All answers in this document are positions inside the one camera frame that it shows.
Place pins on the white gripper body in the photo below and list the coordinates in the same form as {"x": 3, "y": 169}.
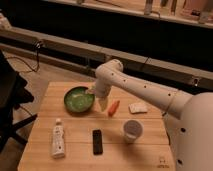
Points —
{"x": 103, "y": 100}

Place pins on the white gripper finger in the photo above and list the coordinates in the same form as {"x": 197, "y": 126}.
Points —
{"x": 90, "y": 91}
{"x": 103, "y": 105}

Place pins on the green ceramic bowl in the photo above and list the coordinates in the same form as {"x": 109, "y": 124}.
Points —
{"x": 78, "y": 100}

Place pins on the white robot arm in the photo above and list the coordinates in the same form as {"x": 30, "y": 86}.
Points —
{"x": 195, "y": 112}

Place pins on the orange carrot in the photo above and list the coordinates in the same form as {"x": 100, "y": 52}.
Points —
{"x": 113, "y": 108}

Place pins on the black remote control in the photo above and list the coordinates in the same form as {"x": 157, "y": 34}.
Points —
{"x": 97, "y": 142}

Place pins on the white paper cup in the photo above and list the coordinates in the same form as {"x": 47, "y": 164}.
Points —
{"x": 132, "y": 130}

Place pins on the wooden table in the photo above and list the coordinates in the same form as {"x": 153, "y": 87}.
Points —
{"x": 106, "y": 138}

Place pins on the white plastic bottle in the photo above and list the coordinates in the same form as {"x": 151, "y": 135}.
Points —
{"x": 58, "y": 146}

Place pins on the black office chair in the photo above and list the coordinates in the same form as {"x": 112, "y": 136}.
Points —
{"x": 12, "y": 94}

